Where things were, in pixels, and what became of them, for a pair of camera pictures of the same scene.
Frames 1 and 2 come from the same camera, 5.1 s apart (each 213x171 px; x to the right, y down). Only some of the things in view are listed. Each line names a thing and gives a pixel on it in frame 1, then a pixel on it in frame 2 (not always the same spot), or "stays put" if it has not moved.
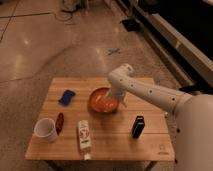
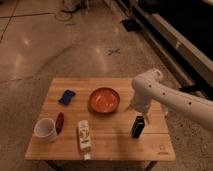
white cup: x=45 y=130 stays put
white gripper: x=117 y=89 → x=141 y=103
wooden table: x=81 y=120 stays put
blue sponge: x=66 y=97 stays put
